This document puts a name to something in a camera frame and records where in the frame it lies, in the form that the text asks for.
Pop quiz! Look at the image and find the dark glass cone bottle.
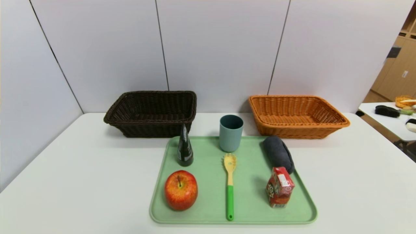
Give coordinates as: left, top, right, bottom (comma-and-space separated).
177, 123, 194, 167

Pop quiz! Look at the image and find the dark grey towel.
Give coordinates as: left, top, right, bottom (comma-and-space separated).
263, 136, 295, 175

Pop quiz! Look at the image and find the red apple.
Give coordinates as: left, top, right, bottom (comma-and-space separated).
164, 170, 198, 211

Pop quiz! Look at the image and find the yellow green pasta spoon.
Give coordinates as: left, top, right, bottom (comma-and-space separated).
223, 153, 237, 221

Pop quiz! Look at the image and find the red juice carton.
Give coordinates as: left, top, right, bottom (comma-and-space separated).
266, 167, 295, 208

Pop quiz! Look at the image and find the dark brown wicker basket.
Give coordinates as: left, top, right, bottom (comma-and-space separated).
104, 91, 197, 138

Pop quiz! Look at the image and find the orange wicker basket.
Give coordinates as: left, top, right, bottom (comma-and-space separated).
249, 95, 351, 139

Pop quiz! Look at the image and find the blue-grey plastic cup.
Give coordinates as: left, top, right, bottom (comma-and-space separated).
219, 114, 244, 153

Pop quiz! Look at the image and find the light green plastic tray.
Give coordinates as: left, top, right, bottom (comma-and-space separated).
149, 136, 318, 225

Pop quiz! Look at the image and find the wooden cabinet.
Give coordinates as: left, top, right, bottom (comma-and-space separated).
362, 3, 416, 103

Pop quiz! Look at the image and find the orange woven bowl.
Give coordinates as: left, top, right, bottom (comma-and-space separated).
395, 95, 416, 109

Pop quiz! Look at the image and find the black brush green handle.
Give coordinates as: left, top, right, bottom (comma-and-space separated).
375, 105, 415, 118

